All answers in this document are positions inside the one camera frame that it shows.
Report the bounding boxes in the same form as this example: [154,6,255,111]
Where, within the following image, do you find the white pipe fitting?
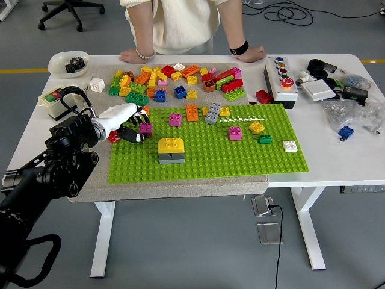
[295,70,316,89]

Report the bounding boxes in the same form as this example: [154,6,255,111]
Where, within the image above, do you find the beaded bracelet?
[135,45,156,60]

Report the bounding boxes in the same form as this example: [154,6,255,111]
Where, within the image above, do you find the white table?
[1,54,385,279]

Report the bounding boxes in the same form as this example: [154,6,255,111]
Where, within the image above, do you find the black floor cable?
[242,0,385,26]

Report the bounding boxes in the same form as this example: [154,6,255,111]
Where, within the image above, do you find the person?
[120,0,244,55]

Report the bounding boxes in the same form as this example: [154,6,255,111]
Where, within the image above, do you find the white furniture leg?
[0,0,20,22]

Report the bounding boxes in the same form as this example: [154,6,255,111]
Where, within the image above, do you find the green long brick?
[215,75,235,91]
[125,91,150,106]

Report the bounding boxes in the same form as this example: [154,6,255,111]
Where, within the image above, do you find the yellow curved brick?
[158,137,185,154]

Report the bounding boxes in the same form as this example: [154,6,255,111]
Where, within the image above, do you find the clear bag of screws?
[321,96,385,136]

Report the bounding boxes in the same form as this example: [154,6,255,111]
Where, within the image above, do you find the black wristwatch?
[229,40,250,57]

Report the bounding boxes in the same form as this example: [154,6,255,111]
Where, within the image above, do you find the black office chair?
[38,0,106,33]

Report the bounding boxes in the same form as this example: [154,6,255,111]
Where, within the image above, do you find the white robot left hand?
[97,102,151,145]

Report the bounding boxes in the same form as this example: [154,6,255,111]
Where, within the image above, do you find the white switch box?
[38,85,78,122]

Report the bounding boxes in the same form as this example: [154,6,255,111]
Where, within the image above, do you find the table height control panel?
[340,185,385,194]

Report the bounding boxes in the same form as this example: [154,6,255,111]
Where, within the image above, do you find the black power cord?
[266,204,285,289]

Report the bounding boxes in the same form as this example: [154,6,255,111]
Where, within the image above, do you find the black gear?
[64,57,88,74]

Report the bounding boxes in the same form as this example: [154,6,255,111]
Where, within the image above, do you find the metal floor socket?
[251,194,276,217]
[256,222,283,246]

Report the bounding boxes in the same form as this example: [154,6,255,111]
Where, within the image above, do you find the person's left hand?
[237,45,268,63]

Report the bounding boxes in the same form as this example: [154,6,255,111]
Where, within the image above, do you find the push-button control box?
[263,55,300,110]

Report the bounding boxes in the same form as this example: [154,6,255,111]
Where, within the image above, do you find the green baseplate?
[107,103,310,184]

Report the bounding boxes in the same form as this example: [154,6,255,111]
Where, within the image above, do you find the white bowl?
[48,51,90,79]

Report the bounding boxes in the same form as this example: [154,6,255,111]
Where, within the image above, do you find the grey sloped brick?
[158,152,186,165]

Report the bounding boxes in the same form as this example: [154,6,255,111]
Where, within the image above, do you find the red long brick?
[215,68,237,81]
[221,78,244,93]

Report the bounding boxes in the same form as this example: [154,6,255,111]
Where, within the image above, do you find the black power adapter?
[342,85,369,106]

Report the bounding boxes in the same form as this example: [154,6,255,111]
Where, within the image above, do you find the grey long brick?
[205,102,222,125]

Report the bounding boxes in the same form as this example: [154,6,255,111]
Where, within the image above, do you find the clear bag blue parts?
[338,75,372,91]

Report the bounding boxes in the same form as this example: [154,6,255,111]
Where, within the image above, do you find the white cube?
[89,77,106,93]

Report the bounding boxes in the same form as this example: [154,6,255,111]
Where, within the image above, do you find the grey-brown mat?
[64,62,270,203]

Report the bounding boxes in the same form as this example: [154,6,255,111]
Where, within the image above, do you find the person's right hand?
[119,47,144,64]

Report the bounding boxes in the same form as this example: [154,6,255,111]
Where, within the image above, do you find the white tube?
[71,82,90,103]

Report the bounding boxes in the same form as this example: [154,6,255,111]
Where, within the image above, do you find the white switch plate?
[300,79,337,102]

